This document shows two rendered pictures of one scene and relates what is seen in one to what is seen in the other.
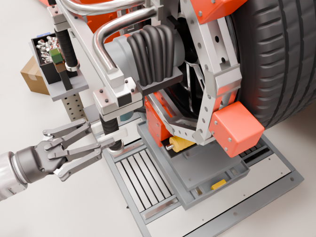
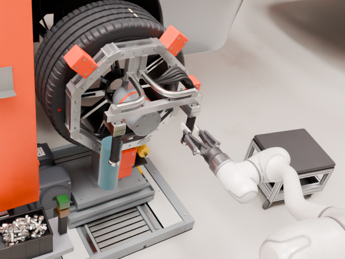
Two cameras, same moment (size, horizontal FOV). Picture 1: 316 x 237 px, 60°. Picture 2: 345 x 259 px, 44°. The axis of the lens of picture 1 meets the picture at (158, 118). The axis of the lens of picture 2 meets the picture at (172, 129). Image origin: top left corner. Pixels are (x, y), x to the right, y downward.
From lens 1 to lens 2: 1.74 m
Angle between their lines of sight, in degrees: 65
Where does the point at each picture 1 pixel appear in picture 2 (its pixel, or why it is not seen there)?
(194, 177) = (138, 177)
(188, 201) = (150, 190)
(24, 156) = (216, 149)
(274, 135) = not seen: hidden behind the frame
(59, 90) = (63, 240)
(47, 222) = not seen: outside the picture
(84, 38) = (161, 103)
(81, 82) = (55, 222)
